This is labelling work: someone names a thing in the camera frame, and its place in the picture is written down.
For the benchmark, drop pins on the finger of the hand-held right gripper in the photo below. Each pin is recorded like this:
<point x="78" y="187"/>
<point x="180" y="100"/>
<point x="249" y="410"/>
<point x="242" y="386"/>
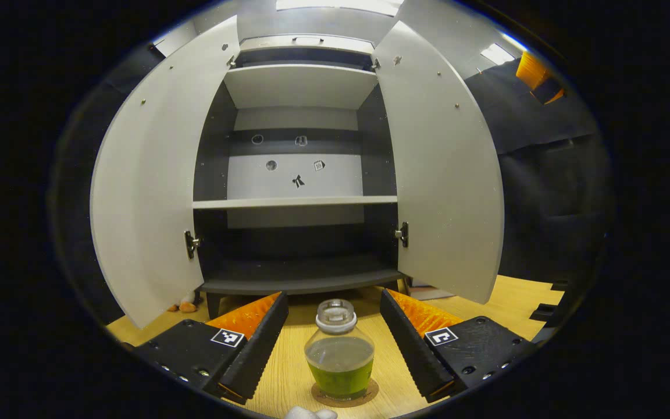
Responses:
<point x="530" y="70"/>

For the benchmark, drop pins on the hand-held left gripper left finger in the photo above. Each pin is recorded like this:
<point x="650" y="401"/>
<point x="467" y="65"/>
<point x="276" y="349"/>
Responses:
<point x="259" y="349"/>

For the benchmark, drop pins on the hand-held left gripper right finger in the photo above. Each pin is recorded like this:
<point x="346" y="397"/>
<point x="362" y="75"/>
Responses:
<point x="407" y="343"/>

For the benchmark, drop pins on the green label plastic bottle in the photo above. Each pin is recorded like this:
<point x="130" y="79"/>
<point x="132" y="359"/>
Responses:
<point x="339" y="372"/>

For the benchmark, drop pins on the round brown coaster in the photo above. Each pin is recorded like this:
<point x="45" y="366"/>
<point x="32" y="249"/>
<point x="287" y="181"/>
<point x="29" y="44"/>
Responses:
<point x="344" y="404"/>

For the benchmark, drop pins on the beige cabinet door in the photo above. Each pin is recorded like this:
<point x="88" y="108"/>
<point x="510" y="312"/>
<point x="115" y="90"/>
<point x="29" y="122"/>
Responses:
<point x="445" y="163"/>
<point x="149" y="174"/>

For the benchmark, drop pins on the metal door hinge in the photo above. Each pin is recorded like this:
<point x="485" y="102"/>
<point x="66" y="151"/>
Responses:
<point x="191" y="244"/>
<point x="231" y="60"/>
<point x="375" y="63"/>
<point x="402" y="234"/>

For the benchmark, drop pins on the beige cabinet shelf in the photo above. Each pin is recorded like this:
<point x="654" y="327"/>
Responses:
<point x="300" y="87"/>

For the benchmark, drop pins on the beige cabinet drawer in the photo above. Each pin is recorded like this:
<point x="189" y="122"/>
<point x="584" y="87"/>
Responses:
<point x="265" y="45"/>

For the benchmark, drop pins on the small ceiling light panel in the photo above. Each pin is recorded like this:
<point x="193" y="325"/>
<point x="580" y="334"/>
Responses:
<point x="496" y="53"/>

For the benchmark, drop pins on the penguin plush toy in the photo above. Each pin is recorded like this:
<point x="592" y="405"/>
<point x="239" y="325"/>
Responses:
<point x="186" y="305"/>

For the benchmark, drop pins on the black backdrop cloth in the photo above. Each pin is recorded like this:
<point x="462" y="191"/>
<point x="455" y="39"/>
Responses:
<point x="544" y="174"/>

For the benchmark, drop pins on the large ceiling light panel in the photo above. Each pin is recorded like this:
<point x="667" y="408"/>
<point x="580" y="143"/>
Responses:
<point x="335" y="4"/>

